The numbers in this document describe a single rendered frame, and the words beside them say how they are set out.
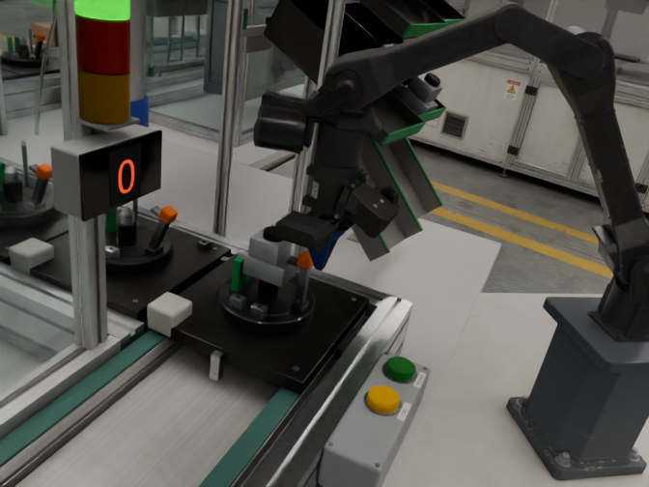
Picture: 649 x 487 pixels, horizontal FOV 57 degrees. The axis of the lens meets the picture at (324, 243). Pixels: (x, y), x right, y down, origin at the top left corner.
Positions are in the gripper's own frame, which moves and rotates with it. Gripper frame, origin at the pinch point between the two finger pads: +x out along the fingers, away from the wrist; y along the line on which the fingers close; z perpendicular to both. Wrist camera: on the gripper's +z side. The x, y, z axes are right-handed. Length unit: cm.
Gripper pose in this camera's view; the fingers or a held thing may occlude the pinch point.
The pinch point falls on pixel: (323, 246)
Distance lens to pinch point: 78.9
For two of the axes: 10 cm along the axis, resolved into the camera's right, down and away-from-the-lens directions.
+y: 4.1, -3.6, 8.4
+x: -1.4, 8.8, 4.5
